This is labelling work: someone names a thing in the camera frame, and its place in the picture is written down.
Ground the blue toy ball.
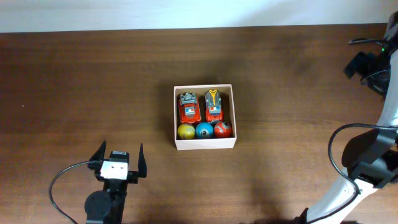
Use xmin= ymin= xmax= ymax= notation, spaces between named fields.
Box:
xmin=195 ymin=122 xmax=214 ymax=139

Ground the yellow toy ball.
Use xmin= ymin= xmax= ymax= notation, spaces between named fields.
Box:
xmin=177 ymin=124 xmax=195 ymax=140

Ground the red fire truck grey top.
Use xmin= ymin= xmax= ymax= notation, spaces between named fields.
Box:
xmin=178 ymin=92 xmax=201 ymax=124

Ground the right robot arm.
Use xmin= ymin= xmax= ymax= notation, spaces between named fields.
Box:
xmin=294 ymin=12 xmax=397 ymax=223

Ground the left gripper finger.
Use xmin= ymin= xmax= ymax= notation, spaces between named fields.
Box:
xmin=89 ymin=140 xmax=106 ymax=162
xmin=137 ymin=143 xmax=147 ymax=178

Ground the open cardboard box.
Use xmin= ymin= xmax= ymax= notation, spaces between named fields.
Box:
xmin=174 ymin=84 xmax=237 ymax=151

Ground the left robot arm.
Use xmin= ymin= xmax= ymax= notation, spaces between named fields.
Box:
xmin=85 ymin=141 xmax=147 ymax=223

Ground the orange toy ball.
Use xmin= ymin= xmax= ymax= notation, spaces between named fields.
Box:
xmin=214 ymin=121 xmax=233 ymax=138

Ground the red fire truck yellow ladder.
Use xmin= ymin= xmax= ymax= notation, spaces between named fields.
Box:
xmin=205 ymin=90 xmax=224 ymax=124

